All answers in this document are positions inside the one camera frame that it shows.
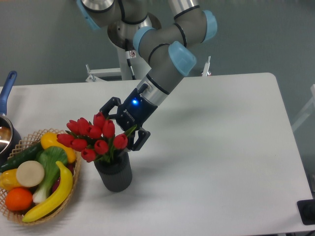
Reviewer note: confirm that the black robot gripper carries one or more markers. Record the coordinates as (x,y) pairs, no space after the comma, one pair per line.
(135,110)

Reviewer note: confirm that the red tulip bouquet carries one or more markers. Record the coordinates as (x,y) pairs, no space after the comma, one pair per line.
(96,140)

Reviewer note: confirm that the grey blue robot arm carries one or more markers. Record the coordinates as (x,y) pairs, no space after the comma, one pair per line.
(166,51)

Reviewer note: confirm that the dark grey ribbed vase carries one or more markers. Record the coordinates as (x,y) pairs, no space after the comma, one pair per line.
(116,177)

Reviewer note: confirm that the red fruit toy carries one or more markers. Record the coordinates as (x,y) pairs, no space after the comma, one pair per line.
(57,182)

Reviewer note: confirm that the yellow squash toy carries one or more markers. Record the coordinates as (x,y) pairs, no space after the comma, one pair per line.
(51,139)

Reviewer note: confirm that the yellow plastic banana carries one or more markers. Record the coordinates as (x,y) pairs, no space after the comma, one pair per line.
(55,200)

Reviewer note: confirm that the green bok choy toy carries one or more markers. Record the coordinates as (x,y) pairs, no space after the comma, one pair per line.
(48,158)

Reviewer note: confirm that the green cucumber toy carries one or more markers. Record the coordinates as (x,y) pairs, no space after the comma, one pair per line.
(28,154)

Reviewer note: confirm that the beige round radish slice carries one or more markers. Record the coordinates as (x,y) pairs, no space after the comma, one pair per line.
(30,173)

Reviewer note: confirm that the yellow bell pepper toy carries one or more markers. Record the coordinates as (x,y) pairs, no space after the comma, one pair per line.
(8,180)

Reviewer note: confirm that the orange plastic orange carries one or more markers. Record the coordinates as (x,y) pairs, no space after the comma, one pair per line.
(18,199)

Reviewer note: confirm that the woven wicker basket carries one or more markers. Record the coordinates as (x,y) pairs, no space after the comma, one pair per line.
(24,143)

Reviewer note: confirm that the black device table corner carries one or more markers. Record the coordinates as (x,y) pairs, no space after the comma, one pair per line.
(307,211)

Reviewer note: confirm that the dark pot blue handle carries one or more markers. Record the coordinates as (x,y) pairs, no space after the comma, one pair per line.
(9,136)

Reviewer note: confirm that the white frame at right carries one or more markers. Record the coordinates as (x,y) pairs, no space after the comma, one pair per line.
(305,112)

